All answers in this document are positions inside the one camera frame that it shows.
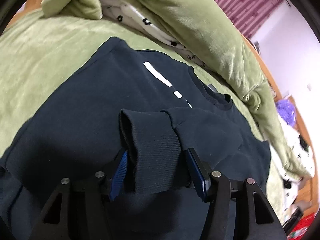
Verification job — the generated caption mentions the dark navy sweatshirt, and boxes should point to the dark navy sweatshirt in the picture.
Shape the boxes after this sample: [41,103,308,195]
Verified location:
[0,37,272,240]

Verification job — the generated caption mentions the maroon flowered curtain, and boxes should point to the maroon flowered curtain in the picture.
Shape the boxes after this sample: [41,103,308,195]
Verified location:
[192,0,292,39]

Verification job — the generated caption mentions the green quilt with flowered lining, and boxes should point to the green quilt with flowered lining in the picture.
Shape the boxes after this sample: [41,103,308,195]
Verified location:
[41,0,313,195]

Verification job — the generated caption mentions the red printed cloth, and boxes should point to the red printed cloth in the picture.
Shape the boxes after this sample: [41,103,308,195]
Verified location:
[285,210,318,240]

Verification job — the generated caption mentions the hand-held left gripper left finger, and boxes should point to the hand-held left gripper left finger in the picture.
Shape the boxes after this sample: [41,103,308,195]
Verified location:
[29,147,129,240]

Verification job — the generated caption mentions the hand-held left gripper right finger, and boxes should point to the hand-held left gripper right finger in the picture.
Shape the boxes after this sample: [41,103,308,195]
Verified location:
[185,147,288,240]

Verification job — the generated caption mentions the purple plush toy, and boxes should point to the purple plush toy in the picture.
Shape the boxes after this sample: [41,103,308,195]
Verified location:
[275,99,297,125]

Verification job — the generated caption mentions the wooden bed frame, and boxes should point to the wooden bed frame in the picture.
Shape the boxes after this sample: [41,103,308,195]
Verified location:
[25,0,316,205]

